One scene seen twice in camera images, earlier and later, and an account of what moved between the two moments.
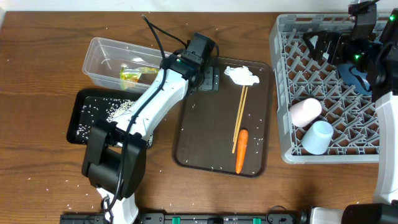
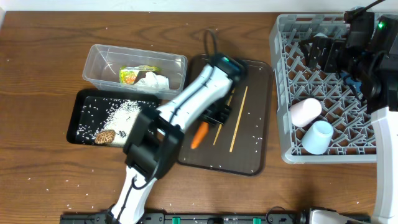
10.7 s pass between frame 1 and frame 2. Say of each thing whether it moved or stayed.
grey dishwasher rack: stayed
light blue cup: stayed
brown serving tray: stayed
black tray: stayed
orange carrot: moved
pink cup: stayed
